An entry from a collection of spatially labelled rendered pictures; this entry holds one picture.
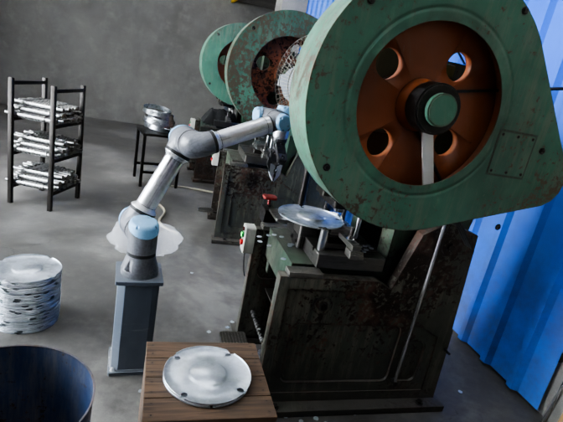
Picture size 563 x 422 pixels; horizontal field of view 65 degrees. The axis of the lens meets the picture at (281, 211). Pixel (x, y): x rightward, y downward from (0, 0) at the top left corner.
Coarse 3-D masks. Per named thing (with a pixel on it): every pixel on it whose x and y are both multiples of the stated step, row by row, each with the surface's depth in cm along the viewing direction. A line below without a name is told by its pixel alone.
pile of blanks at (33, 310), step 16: (0, 288) 195; (16, 288) 197; (32, 288) 198; (48, 288) 204; (0, 304) 198; (16, 304) 198; (32, 304) 200; (48, 304) 207; (0, 320) 200; (16, 320) 200; (32, 320) 203; (48, 320) 209
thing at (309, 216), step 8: (280, 208) 195; (288, 208) 198; (296, 208) 200; (304, 208) 202; (312, 208) 205; (320, 208) 206; (288, 216) 187; (296, 216) 189; (304, 216) 189; (312, 216) 192; (320, 216) 194; (328, 216) 198; (336, 216) 200; (304, 224) 179; (312, 224) 183; (320, 224) 185; (328, 224) 187; (336, 224) 189
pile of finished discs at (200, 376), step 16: (192, 352) 157; (208, 352) 159; (224, 352) 160; (176, 368) 147; (192, 368) 148; (208, 368) 149; (224, 368) 151; (240, 368) 153; (176, 384) 140; (192, 384) 141; (208, 384) 142; (224, 384) 144; (240, 384) 146; (192, 400) 135; (208, 400) 136; (224, 400) 137
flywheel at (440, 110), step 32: (416, 32) 136; (448, 32) 139; (416, 64) 140; (480, 64) 145; (384, 96) 140; (416, 96) 133; (448, 96) 131; (480, 96) 149; (384, 128) 144; (416, 128) 138; (448, 128) 138; (480, 128) 153; (384, 160) 148; (416, 160) 151; (448, 160) 154
